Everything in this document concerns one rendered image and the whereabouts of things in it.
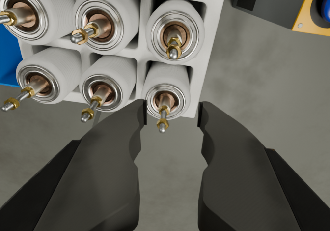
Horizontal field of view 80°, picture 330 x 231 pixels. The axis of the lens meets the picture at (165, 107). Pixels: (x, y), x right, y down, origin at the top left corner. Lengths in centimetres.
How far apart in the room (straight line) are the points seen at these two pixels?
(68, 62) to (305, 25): 39
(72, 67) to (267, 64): 52
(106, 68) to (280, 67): 50
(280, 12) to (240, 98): 39
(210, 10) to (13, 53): 55
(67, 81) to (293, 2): 38
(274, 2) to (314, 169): 77
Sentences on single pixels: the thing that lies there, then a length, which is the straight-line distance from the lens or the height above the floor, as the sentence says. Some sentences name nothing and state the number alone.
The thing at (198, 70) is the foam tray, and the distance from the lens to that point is 42.
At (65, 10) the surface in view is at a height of 21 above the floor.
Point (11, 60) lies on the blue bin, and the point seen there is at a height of 6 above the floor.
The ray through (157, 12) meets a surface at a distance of 33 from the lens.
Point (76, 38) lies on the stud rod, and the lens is 27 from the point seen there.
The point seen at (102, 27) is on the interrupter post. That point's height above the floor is 27.
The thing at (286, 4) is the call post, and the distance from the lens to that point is 33.
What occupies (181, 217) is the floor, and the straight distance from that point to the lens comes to 116.
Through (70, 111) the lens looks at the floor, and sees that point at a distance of 78.
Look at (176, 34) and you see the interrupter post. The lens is 30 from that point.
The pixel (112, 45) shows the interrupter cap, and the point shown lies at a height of 25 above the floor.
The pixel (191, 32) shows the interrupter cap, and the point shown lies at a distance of 33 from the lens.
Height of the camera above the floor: 57
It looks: 59 degrees down
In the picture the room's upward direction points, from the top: 174 degrees counter-clockwise
